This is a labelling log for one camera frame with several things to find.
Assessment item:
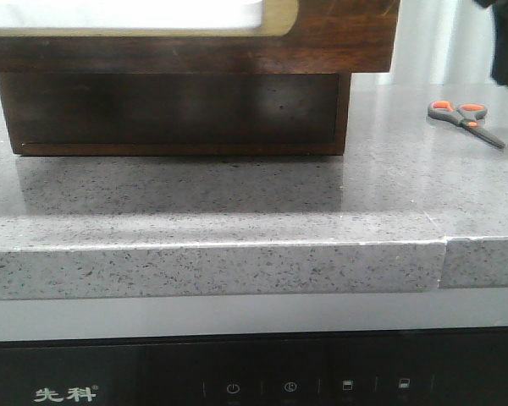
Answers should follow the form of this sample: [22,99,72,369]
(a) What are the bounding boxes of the dark wooden drawer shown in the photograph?
[0,1,400,74]

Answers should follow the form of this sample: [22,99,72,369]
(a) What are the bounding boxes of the black appliance control panel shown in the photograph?
[0,327,508,405]

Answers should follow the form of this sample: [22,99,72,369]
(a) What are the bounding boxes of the grey orange handled scissors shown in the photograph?
[428,101,505,150]

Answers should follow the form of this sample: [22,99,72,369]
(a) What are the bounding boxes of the dark wooden drawer cabinet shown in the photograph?
[0,73,351,156]

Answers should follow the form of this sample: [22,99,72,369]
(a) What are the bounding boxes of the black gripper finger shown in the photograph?
[475,0,508,88]

